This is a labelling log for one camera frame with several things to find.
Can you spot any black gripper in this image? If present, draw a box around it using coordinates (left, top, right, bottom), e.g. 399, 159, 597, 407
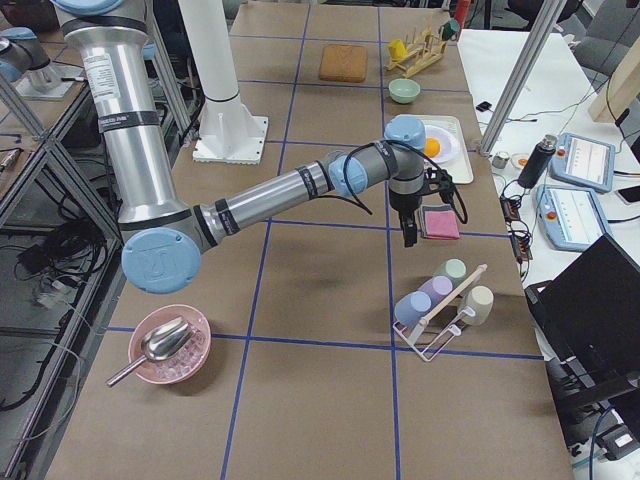
389, 190, 422, 248

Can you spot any orange fruit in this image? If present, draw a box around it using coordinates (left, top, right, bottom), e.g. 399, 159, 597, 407
424, 138, 441, 158

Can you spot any white round plate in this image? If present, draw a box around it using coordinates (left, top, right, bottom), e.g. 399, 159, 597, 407
425, 124, 460, 164

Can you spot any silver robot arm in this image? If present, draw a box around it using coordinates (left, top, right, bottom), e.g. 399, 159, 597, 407
55, 1, 426, 294
1, 27, 51, 82

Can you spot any cream bear tray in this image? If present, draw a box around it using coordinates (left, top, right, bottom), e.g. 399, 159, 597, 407
415, 115, 474, 184

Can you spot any grey cloth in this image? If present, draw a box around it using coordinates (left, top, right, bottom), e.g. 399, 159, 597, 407
418, 205, 453, 238

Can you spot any pink cloth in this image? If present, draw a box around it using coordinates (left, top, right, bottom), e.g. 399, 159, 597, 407
424, 210, 460, 240

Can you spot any green cup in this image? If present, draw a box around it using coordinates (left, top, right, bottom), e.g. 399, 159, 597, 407
433, 258, 467, 284

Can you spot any purple cup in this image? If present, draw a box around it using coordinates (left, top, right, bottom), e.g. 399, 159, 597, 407
418, 275, 453, 306

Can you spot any blue cup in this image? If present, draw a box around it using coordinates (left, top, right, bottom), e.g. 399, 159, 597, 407
394, 291, 432, 327

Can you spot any wooden rack rod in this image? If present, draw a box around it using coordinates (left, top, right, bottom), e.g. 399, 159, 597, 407
418, 264, 488, 327

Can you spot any beige cup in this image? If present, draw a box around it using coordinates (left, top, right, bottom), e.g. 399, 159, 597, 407
458, 285, 494, 326

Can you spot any mint green bowl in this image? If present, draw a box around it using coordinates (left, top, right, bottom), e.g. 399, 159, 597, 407
388, 78, 421, 104

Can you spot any black bottle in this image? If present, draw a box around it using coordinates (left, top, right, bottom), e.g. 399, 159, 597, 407
517, 134, 558, 189

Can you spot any teach pendant near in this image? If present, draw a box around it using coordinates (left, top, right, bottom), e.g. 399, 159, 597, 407
535, 185, 612, 252

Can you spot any teach pendant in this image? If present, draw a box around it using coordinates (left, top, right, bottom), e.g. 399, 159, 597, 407
535, 185, 612, 252
549, 133, 616, 193

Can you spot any wooden cutting board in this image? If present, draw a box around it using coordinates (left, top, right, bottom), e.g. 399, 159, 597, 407
318, 44, 368, 83

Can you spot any yellow mug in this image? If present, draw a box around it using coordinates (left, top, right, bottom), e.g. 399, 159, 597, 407
387, 39, 407, 62

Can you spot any wooden mug rack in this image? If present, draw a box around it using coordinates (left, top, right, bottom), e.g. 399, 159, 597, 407
385, 16, 449, 78

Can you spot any teach pendant far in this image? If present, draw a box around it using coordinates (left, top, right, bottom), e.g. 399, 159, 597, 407
549, 133, 616, 193

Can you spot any dark green mug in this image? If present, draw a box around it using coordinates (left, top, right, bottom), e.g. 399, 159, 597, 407
438, 18, 461, 41

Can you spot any black laptop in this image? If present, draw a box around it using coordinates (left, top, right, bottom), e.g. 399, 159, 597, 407
525, 234, 639, 381

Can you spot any pink bowl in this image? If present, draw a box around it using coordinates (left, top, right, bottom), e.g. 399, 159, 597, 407
128, 304, 212, 385

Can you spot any metal scoop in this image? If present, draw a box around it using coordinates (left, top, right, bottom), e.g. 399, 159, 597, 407
106, 317, 194, 388

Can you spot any black camera cable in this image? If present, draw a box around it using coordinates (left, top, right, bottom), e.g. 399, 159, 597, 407
342, 140, 469, 224

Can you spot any white wire cup rack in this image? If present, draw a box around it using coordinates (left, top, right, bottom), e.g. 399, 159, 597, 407
393, 306, 476, 362

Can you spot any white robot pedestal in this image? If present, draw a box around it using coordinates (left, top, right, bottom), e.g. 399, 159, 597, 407
179, 0, 269, 164

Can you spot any aluminium frame post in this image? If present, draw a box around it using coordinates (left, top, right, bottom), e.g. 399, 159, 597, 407
478, 0, 567, 157

